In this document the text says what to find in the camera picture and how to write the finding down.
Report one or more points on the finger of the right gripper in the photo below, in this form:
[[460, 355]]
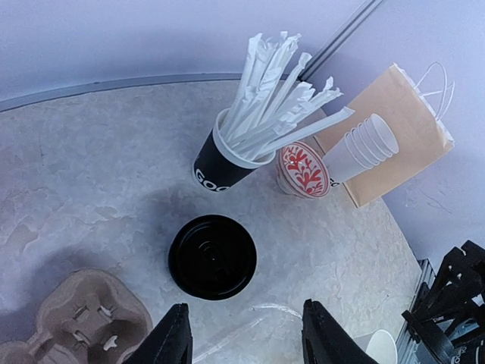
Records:
[[445, 318]]

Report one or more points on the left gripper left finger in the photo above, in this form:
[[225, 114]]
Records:
[[170, 342]]

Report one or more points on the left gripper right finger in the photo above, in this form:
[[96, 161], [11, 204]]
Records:
[[324, 341]]

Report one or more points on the white paper cup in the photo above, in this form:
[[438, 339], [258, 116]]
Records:
[[381, 348]]

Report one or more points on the cardboard cup carrier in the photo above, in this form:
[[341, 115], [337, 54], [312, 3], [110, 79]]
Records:
[[91, 317]]

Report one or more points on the stack of black lids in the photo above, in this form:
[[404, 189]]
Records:
[[212, 257]]

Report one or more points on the red patterned bowl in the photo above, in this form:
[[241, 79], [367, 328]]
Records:
[[301, 172]]

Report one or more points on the brown paper bag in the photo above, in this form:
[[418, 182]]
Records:
[[421, 135]]

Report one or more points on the black cup holding straws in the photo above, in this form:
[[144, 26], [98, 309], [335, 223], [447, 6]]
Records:
[[217, 168]]

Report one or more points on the stack of white paper cups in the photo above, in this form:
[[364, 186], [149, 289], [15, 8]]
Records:
[[362, 148]]

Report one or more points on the bundle of wrapped white straws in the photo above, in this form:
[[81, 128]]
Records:
[[267, 110]]

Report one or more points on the right aluminium post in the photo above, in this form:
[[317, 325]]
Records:
[[339, 38]]

